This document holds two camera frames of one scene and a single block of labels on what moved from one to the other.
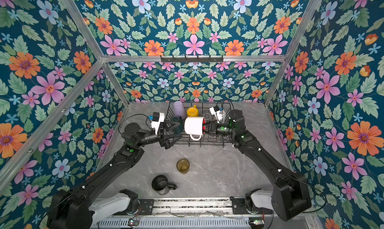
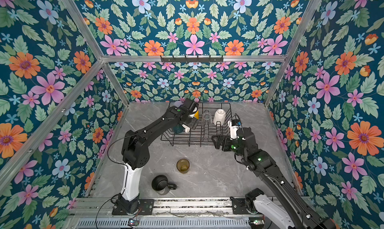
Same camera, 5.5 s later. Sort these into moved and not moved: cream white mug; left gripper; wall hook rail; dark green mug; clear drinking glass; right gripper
Moved: left gripper; right gripper
Not moved: wall hook rail; cream white mug; dark green mug; clear drinking glass
